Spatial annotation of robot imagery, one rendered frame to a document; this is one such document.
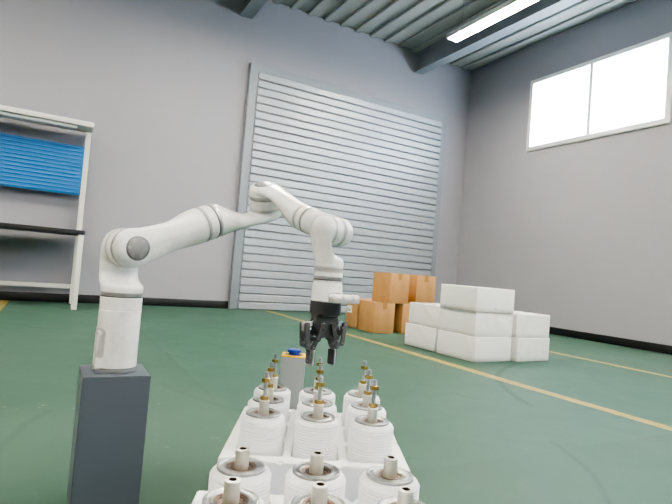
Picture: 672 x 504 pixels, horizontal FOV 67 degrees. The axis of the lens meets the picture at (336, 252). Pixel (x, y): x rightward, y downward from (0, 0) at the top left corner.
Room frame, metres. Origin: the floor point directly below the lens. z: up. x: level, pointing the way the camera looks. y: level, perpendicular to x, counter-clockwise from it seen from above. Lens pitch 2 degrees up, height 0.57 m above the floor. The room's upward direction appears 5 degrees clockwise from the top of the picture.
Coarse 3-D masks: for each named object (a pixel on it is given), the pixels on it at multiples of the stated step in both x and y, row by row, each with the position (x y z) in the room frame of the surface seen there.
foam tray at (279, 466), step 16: (240, 416) 1.33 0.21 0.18; (336, 416) 1.39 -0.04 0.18; (288, 432) 1.23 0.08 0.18; (224, 448) 1.09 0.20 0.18; (288, 448) 1.12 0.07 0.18; (272, 464) 1.04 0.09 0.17; (288, 464) 1.04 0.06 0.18; (336, 464) 1.05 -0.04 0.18; (352, 464) 1.06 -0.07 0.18; (368, 464) 1.07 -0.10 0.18; (400, 464) 1.08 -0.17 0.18; (272, 480) 1.04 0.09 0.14; (352, 480) 1.05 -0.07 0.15; (352, 496) 1.05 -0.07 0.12
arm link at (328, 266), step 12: (324, 216) 1.20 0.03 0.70; (312, 228) 1.21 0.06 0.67; (324, 228) 1.19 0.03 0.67; (336, 228) 1.20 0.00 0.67; (312, 240) 1.22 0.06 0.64; (324, 240) 1.19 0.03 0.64; (324, 252) 1.20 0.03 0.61; (324, 264) 1.21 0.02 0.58; (336, 264) 1.21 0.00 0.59; (324, 276) 1.20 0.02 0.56; (336, 276) 1.21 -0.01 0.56
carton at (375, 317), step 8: (360, 304) 5.23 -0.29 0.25; (368, 304) 5.09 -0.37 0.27; (376, 304) 4.99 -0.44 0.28; (384, 304) 5.03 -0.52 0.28; (392, 304) 5.08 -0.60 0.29; (360, 312) 5.22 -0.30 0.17; (368, 312) 5.08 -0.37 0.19; (376, 312) 5.00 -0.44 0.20; (384, 312) 5.04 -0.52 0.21; (392, 312) 5.08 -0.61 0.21; (360, 320) 5.21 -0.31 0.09; (368, 320) 5.07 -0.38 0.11; (376, 320) 5.00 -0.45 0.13; (384, 320) 5.04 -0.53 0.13; (392, 320) 5.09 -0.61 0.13; (360, 328) 5.20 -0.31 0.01; (368, 328) 5.06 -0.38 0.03; (376, 328) 5.00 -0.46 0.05; (384, 328) 5.05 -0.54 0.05; (392, 328) 5.09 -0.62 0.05
